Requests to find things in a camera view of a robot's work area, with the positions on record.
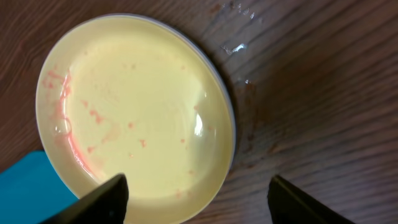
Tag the light blue plate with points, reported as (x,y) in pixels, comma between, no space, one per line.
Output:
(201,53)

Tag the yellow-green plate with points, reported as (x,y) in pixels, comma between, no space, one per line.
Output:
(120,95)

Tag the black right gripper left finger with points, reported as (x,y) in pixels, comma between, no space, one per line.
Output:
(105,204)

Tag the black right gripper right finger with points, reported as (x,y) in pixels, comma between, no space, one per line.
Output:
(289,204)

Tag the blue plastic tray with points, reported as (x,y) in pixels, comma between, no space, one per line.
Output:
(31,191)

